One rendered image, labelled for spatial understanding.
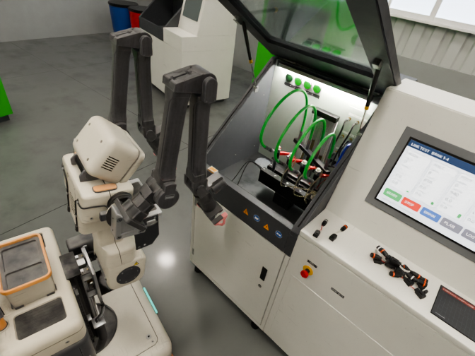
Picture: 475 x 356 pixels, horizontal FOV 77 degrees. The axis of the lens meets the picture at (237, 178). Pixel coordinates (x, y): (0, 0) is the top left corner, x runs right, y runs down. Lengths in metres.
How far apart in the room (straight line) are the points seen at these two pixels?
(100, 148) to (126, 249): 0.47
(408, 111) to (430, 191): 0.31
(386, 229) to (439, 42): 4.02
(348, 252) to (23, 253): 1.25
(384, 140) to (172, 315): 1.61
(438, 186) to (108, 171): 1.18
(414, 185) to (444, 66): 3.95
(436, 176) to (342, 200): 0.38
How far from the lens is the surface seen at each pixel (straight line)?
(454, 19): 5.19
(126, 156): 1.03
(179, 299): 2.19
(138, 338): 1.78
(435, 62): 5.25
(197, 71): 0.87
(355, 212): 1.44
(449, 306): 1.39
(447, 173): 1.33
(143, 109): 1.32
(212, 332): 2.09
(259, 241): 1.54
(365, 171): 1.38
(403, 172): 1.34
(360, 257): 1.34
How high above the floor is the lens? 1.89
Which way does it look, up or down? 37 degrees down
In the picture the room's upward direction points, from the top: 9 degrees clockwise
